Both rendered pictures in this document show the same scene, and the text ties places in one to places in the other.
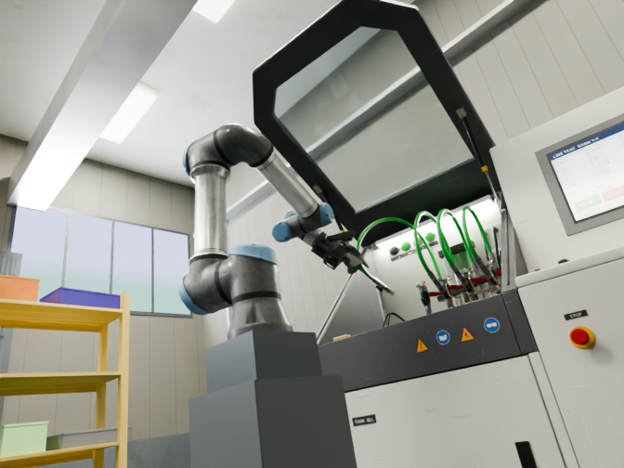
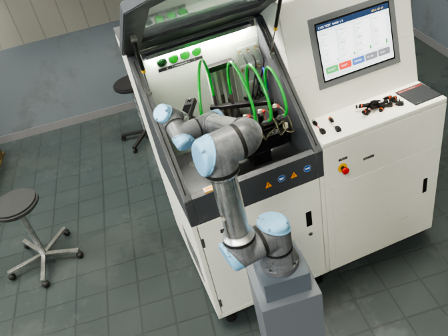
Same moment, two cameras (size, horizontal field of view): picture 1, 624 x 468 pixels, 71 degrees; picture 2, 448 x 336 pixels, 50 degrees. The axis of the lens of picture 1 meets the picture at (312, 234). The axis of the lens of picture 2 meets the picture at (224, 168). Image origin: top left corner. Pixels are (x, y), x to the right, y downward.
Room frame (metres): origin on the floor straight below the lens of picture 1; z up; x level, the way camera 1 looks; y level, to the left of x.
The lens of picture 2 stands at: (0.27, 1.16, 2.33)
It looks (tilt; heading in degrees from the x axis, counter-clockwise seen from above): 37 degrees down; 312
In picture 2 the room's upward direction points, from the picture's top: 13 degrees counter-clockwise
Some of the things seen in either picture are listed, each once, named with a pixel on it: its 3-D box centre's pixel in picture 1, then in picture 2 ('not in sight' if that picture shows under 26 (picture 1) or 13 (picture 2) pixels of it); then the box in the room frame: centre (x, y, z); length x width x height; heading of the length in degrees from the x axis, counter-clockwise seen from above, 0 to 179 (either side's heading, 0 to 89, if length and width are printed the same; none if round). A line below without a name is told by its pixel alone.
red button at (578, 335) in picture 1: (580, 337); (344, 169); (1.05, -0.57, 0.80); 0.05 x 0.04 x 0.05; 55
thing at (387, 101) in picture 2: not in sight; (379, 103); (0.99, -0.88, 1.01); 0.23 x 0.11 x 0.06; 55
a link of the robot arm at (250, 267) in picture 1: (252, 272); (273, 233); (1.00, 0.16, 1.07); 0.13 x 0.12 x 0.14; 63
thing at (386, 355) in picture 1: (407, 349); (255, 186); (1.34, -0.22, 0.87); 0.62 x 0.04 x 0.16; 55
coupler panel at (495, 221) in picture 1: (501, 252); (251, 68); (1.61, -0.71, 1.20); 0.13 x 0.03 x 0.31; 55
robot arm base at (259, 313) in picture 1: (258, 318); (278, 253); (1.00, 0.15, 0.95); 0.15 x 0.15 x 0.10
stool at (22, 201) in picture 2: not in sight; (31, 235); (2.92, 0.23, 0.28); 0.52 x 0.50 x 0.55; 50
